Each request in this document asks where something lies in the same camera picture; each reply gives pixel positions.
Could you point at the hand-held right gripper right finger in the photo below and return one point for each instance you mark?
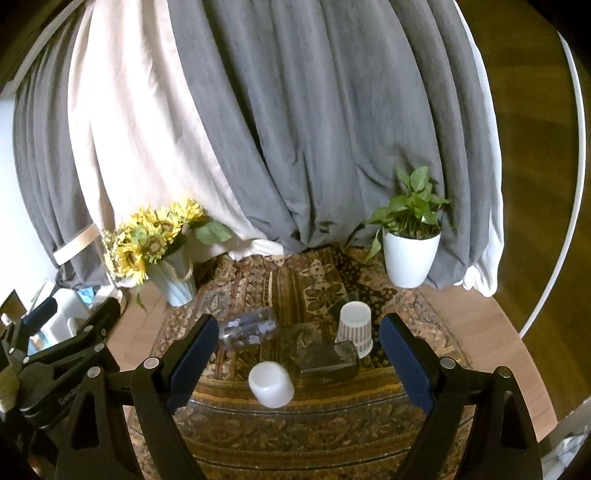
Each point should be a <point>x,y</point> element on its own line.
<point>406,364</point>

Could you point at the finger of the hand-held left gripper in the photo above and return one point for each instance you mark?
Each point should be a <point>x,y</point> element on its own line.
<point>39,314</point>
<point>94,325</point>

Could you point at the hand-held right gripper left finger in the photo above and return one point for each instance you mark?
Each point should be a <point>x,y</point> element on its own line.
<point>194,362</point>

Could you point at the white plastic cup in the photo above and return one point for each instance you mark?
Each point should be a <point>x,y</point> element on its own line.
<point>271,384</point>

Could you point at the striped white paper cup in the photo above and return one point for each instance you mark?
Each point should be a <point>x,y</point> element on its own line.
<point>354,328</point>

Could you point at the clear flower-print plastic cup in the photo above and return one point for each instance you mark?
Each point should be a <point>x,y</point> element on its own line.
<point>249,326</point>

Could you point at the white plastic container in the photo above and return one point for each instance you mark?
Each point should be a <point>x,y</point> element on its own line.
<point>67,314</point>

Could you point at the cream curtain tieback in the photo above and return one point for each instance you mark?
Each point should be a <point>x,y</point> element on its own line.
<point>76,244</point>

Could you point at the pale ribbed vase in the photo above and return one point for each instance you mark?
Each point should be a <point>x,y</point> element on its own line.
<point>175,281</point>

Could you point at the white ribbed plant pot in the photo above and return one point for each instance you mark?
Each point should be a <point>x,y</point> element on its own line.
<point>410,258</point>

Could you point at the sunflower bouquet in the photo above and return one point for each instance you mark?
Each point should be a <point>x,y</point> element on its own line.
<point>147,233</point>

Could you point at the patterned brown mat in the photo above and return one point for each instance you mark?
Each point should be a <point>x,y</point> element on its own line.
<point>323,438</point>

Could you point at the green leafy plant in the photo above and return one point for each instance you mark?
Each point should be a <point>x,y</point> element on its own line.
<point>413,205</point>

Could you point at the white sheer curtain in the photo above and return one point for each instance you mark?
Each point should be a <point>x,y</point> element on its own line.
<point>489,207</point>

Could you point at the crumpled white cloth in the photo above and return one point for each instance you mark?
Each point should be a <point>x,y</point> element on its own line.
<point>568,451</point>

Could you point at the cream curtain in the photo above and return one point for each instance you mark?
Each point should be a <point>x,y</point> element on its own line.
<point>138,138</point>

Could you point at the grey curtain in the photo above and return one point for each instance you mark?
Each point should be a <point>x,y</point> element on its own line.
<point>332,115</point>

